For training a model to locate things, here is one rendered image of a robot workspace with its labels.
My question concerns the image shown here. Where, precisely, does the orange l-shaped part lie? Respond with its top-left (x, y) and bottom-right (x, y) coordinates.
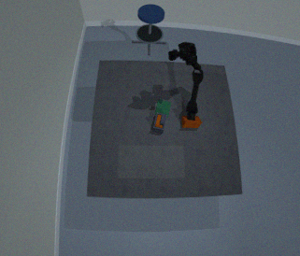
top-left (155, 115), bottom-right (163, 128)

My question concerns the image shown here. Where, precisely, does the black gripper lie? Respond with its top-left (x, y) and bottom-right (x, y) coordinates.
top-left (168, 45), bottom-right (196, 61)

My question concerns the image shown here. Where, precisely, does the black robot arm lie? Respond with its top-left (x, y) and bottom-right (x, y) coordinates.
top-left (179, 42), bottom-right (203, 121)

